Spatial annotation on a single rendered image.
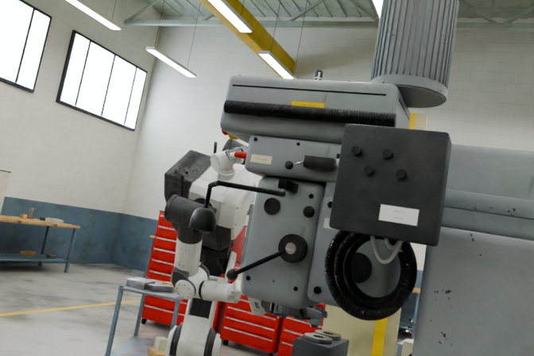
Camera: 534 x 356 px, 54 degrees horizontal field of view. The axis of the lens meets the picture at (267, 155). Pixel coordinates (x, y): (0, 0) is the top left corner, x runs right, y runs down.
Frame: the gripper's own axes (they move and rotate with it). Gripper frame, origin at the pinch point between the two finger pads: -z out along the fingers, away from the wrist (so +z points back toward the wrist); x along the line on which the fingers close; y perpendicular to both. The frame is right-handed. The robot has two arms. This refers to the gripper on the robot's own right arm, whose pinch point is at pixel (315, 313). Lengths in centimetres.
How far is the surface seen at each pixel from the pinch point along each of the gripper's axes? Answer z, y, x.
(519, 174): -58, -47, -39
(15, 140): 814, -80, 414
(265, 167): 0, -40, -48
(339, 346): -8.5, 8.6, 3.6
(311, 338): -2.3, 6.8, -6.0
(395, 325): 10, 18, 135
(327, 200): -18, -34, -46
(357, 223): -35, -30, -69
